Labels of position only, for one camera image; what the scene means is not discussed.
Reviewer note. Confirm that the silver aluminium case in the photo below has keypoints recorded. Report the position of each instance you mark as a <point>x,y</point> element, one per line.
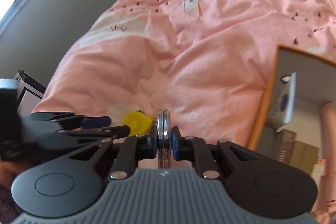
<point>30,93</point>

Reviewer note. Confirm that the round glitter compact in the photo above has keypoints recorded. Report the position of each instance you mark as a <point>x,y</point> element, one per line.
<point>164,139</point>

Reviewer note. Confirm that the white blue cream box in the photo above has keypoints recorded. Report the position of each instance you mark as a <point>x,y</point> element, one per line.
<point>281,109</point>

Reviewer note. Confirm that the orange box white inside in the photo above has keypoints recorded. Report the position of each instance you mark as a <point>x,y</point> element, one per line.
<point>315,86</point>

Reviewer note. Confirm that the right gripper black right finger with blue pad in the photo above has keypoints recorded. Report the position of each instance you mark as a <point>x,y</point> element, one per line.
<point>196,151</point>

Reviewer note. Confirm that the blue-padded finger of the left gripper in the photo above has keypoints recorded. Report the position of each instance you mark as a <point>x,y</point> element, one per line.
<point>71,121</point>

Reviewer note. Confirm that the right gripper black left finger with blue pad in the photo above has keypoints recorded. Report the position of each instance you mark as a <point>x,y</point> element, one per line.
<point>133,149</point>

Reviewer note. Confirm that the yellow round tape measure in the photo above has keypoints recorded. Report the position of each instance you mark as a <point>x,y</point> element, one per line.
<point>139,123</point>

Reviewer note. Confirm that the blue holographic photo card box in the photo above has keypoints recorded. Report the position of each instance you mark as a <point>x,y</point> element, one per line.
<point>284,145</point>

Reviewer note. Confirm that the gold cube box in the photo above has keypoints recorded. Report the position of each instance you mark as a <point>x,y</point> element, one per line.
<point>303,157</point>

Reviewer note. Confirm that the pink patterned duvet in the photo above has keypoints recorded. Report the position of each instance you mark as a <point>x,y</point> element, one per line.
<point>206,61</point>

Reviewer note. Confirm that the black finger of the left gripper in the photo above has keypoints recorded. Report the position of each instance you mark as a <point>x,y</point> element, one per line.
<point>72,140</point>

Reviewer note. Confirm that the person's left hand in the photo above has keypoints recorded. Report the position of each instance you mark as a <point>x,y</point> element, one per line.
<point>10,169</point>

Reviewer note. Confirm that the pink tube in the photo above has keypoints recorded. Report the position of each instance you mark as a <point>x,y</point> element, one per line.
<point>328,125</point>

